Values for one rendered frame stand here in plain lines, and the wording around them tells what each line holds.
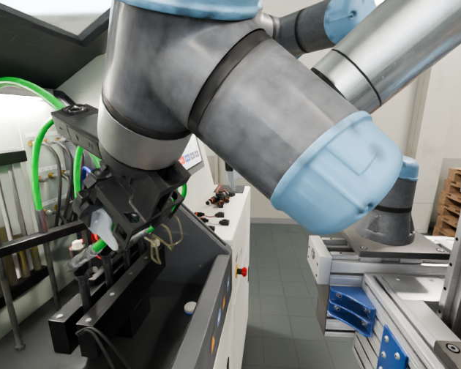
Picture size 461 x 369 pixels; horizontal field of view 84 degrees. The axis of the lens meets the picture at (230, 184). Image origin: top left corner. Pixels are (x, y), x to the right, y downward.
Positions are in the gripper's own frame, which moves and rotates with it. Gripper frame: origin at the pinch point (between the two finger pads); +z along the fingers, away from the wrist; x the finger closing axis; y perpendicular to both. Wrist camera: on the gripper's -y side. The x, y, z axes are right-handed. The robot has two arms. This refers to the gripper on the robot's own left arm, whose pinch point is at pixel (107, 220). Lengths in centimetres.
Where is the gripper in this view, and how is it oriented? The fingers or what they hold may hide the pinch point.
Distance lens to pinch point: 42.6
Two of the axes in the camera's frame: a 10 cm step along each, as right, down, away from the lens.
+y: 6.6, 7.3, -1.5
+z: -4.4, 5.4, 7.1
